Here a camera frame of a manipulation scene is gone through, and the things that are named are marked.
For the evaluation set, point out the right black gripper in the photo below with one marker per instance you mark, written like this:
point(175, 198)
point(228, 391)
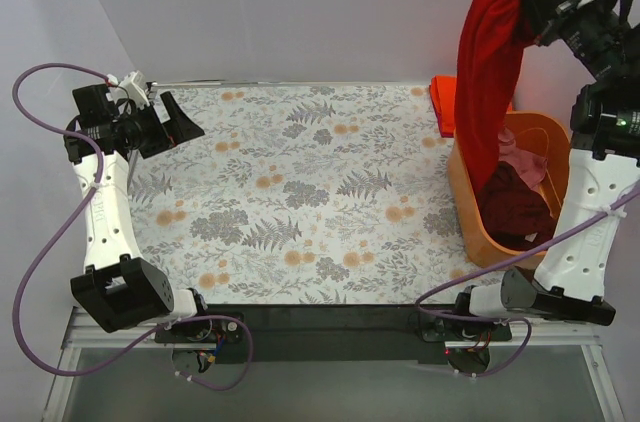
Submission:
point(553, 9)

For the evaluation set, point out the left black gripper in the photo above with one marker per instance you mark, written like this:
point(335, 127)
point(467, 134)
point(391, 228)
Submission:
point(160, 127)

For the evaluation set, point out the red t shirt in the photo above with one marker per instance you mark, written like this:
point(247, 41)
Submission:
point(490, 52)

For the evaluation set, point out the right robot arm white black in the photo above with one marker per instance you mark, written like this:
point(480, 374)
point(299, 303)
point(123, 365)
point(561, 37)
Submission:
point(603, 160)

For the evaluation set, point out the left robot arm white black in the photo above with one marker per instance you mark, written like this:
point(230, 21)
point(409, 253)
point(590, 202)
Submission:
point(118, 287)

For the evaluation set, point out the folded orange t shirt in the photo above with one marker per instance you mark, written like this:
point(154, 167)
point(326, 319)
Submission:
point(444, 102)

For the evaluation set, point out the floral patterned table mat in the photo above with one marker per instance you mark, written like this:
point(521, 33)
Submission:
point(303, 194)

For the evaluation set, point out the pink t shirt in basket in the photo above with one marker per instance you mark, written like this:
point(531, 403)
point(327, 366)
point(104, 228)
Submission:
point(530, 166)

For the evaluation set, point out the dark maroon t shirt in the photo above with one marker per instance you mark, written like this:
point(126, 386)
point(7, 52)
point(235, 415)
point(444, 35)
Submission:
point(514, 215)

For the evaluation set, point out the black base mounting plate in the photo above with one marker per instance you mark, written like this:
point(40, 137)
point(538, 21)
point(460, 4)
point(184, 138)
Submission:
point(322, 332)

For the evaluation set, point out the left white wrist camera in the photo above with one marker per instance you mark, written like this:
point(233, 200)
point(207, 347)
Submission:
point(135, 88)

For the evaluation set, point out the aluminium frame rail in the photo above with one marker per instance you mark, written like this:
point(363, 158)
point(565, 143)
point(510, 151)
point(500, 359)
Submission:
point(351, 364)

